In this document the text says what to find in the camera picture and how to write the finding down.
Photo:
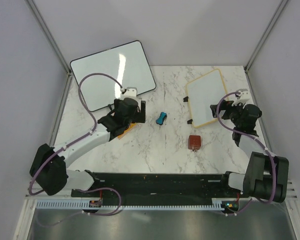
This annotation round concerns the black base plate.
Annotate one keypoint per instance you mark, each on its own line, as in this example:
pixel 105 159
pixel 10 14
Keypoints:
pixel 155 190

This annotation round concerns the large black framed whiteboard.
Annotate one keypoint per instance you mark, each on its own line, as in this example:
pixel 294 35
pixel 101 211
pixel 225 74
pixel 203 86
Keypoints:
pixel 127 63

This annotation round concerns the aluminium rail frame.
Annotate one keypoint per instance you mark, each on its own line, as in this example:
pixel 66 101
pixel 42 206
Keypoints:
pixel 290 191

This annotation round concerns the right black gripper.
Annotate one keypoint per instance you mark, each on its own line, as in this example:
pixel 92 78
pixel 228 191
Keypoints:
pixel 227 105

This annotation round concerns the orange picture card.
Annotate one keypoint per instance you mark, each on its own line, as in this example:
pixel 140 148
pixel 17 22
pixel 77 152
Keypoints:
pixel 132 125

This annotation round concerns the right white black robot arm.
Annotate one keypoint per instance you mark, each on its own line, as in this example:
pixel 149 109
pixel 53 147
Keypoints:
pixel 266 173

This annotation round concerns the small yellow framed whiteboard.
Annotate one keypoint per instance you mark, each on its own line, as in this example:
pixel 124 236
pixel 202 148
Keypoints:
pixel 201 93

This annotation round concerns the blue whiteboard eraser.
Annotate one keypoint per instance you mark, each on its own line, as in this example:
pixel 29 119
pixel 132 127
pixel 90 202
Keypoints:
pixel 161 119

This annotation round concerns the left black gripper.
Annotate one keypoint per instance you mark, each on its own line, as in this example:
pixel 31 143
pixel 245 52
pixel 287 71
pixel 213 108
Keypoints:
pixel 140 116

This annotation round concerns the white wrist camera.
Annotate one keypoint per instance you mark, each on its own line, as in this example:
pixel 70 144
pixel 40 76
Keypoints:
pixel 242 96
pixel 129 92

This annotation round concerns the brown square box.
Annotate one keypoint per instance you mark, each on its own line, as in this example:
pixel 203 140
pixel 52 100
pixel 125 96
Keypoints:
pixel 194 142

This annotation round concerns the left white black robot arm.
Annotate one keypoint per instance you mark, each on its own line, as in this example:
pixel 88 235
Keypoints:
pixel 50 167

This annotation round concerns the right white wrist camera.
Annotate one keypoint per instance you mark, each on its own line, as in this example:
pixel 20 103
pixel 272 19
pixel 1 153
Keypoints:
pixel 242 96

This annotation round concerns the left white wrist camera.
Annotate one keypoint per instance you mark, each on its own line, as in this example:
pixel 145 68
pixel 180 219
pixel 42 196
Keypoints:
pixel 129 92

